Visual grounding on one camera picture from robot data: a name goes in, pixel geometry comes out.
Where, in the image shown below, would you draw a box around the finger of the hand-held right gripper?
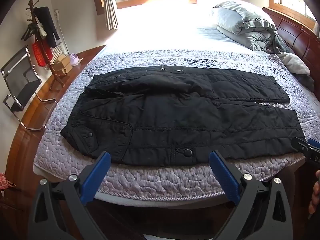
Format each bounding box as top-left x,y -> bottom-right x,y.
291,137 -> 312,155
307,138 -> 320,153

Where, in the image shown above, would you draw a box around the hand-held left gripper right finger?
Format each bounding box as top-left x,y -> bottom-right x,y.
209,150 -> 293,240

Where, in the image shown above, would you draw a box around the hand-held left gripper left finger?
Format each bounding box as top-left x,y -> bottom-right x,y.
27,151 -> 112,240

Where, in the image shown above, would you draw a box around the black quilted jacket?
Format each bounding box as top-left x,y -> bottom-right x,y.
61,66 -> 306,167

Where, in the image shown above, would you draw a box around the person's right hand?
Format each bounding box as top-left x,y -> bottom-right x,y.
308,169 -> 320,215

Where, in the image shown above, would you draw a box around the lavender quilted bedspread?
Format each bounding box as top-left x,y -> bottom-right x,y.
33,49 -> 320,202

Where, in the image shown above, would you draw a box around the white fluffy blanket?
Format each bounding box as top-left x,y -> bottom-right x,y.
277,52 -> 311,76

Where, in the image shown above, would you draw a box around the red plaid cloth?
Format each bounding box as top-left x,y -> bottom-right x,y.
0,172 -> 16,192

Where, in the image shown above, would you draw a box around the grey-green blanket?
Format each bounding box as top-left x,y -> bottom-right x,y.
271,30 -> 296,55

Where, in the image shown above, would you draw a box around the wooden bed headboard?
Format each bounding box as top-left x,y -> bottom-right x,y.
262,7 -> 320,80

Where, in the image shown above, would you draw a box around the cardboard box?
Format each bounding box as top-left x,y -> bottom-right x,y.
53,55 -> 72,67
54,64 -> 73,77

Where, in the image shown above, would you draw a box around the black chrome chair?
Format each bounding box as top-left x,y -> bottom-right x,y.
0,45 -> 57,131

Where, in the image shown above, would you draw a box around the purple white container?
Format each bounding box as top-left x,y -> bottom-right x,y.
69,53 -> 83,67

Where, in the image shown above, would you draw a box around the grey folded comforter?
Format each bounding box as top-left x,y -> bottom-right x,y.
211,1 -> 278,52

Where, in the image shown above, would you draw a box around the red bag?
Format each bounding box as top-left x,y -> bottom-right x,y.
32,39 -> 53,67

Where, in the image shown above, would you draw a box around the white floor stand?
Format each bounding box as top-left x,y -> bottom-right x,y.
54,9 -> 70,55

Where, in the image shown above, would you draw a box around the white bed sheet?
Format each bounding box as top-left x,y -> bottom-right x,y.
99,4 -> 269,55

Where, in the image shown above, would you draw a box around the white hanging garment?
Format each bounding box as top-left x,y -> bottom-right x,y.
37,17 -> 47,40

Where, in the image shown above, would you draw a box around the black hanging garment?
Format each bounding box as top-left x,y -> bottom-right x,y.
34,6 -> 60,48

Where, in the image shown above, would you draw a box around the black clothes hangers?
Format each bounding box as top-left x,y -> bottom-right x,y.
21,22 -> 38,41

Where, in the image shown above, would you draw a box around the grey curtain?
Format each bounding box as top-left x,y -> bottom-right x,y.
99,0 -> 119,30

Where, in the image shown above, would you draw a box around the wooden coat rack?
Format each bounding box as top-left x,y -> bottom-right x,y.
21,0 -> 67,92

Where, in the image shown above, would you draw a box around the white wire rack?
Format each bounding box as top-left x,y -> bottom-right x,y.
49,44 -> 67,63

